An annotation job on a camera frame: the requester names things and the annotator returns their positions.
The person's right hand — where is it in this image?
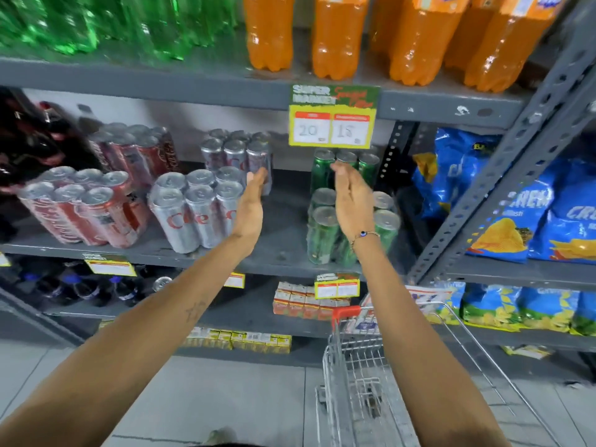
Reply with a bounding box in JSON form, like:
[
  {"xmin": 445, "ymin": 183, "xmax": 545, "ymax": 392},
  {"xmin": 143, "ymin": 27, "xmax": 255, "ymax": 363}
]
[{"xmin": 331, "ymin": 161, "xmax": 379, "ymax": 247}]

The beaded bracelet with blue charm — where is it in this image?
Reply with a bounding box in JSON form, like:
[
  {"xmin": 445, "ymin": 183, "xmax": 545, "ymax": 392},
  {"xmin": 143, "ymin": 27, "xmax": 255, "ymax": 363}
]
[{"xmin": 349, "ymin": 230, "xmax": 381, "ymax": 250}]

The yellow and white packet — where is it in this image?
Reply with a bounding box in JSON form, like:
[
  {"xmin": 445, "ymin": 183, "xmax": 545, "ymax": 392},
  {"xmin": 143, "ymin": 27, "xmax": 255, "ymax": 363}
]
[{"xmin": 500, "ymin": 344, "xmax": 556, "ymax": 361}]

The row of green soda bottles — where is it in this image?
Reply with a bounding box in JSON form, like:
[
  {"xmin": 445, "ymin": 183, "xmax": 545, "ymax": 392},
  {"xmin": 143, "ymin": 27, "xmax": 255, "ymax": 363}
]
[{"xmin": 0, "ymin": 0, "xmax": 243, "ymax": 61}]

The group of green soda cans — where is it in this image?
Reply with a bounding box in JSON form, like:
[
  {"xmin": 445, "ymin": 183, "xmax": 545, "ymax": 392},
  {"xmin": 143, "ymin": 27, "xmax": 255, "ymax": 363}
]
[{"xmin": 306, "ymin": 148, "xmax": 402, "ymax": 269}]

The green and yellow price sign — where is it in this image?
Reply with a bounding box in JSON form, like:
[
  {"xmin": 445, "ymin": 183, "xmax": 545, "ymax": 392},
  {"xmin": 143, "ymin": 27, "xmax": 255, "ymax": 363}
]
[{"xmin": 288, "ymin": 84, "xmax": 382, "ymax": 149}]

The row of orange soda bottles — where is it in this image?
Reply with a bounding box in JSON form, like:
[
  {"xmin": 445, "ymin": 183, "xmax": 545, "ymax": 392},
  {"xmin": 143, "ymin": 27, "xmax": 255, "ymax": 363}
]
[{"xmin": 243, "ymin": 0, "xmax": 566, "ymax": 93}]

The person's left hand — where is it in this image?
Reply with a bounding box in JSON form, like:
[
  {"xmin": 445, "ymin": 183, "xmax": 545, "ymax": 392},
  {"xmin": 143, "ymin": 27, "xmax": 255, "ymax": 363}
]
[{"xmin": 231, "ymin": 167, "xmax": 269, "ymax": 246}]

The row of dark blue-label bottles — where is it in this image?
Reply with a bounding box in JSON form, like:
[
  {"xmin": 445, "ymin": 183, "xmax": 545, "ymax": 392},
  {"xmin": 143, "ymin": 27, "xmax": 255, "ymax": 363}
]
[{"xmin": 0, "ymin": 260, "xmax": 159, "ymax": 309}]

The person's left forearm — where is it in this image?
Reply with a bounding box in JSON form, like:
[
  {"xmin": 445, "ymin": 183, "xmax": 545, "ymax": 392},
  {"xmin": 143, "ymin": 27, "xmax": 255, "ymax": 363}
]
[{"xmin": 0, "ymin": 233, "xmax": 257, "ymax": 447}]

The metal shopping cart red handle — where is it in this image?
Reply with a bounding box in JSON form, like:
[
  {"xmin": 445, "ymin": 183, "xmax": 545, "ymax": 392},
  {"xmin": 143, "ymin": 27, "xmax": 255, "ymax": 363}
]
[{"xmin": 316, "ymin": 300, "xmax": 562, "ymax": 447}]

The person's grey shoe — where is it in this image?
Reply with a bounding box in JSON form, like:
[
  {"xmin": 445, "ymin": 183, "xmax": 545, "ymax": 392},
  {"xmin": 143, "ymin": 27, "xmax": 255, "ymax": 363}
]
[{"xmin": 203, "ymin": 427, "xmax": 239, "ymax": 447}]

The pack of red cola cans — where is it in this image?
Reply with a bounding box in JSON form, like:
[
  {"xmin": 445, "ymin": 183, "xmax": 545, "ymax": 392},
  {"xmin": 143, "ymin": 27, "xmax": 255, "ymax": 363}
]
[
  {"xmin": 88, "ymin": 123, "xmax": 181, "ymax": 192},
  {"xmin": 18, "ymin": 166, "xmax": 151, "ymax": 250}
]

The row of yellow juice cartons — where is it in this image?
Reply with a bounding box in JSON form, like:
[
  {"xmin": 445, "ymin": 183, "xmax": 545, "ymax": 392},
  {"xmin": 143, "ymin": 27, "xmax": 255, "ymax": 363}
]
[{"xmin": 181, "ymin": 326, "xmax": 293, "ymax": 355}]

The pack of silver cola cans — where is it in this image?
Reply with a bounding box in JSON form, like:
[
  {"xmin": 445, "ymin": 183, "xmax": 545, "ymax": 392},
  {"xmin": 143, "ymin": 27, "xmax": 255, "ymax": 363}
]
[
  {"xmin": 200, "ymin": 129, "xmax": 273, "ymax": 197},
  {"xmin": 147, "ymin": 166, "xmax": 246, "ymax": 255}
]

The grey metal shelf unit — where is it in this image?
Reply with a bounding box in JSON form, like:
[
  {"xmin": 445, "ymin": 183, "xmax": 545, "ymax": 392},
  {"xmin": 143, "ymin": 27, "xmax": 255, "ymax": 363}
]
[{"xmin": 0, "ymin": 23, "xmax": 531, "ymax": 368}]

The person's right forearm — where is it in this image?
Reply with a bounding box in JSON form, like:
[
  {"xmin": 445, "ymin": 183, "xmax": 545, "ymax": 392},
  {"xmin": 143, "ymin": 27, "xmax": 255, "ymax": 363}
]
[{"xmin": 349, "ymin": 235, "xmax": 513, "ymax": 447}]

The blue and green chip bag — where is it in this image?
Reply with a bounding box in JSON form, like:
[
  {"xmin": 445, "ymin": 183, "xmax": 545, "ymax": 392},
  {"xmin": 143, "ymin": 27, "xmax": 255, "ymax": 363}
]
[
  {"xmin": 516, "ymin": 287, "xmax": 580, "ymax": 334},
  {"xmin": 460, "ymin": 284, "xmax": 523, "ymax": 332},
  {"xmin": 570, "ymin": 290, "xmax": 596, "ymax": 337}
]

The group of dark cola bottles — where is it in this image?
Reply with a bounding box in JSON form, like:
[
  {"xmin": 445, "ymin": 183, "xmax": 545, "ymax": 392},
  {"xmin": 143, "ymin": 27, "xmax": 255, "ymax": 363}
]
[{"xmin": 0, "ymin": 87, "xmax": 101, "ymax": 196}]

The stack of orange juice cartons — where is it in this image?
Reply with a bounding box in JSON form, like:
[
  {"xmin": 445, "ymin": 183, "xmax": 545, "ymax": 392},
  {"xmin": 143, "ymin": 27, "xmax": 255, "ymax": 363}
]
[{"xmin": 272, "ymin": 281, "xmax": 352, "ymax": 322}]

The white snack bag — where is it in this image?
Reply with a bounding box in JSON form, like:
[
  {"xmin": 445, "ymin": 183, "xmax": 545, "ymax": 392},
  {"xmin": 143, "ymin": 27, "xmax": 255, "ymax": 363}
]
[{"xmin": 404, "ymin": 285, "xmax": 461, "ymax": 325}]

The grey perforated metal rack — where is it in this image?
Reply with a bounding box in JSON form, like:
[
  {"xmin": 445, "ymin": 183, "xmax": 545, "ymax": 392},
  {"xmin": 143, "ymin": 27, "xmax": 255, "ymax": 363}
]
[{"xmin": 410, "ymin": 0, "xmax": 596, "ymax": 354}]

